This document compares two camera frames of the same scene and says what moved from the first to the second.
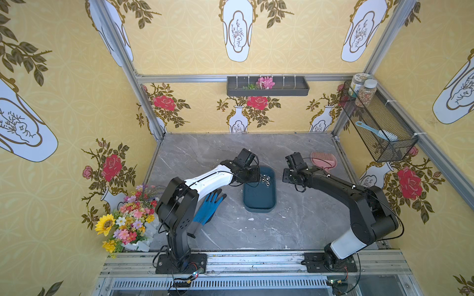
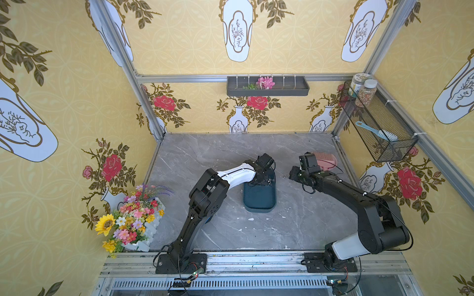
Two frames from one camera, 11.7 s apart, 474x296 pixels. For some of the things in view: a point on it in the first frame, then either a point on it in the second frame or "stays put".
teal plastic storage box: x=260 y=197 stays put
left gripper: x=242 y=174 -> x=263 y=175
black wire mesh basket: x=384 y=134 stays put
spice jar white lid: x=367 y=93 stays put
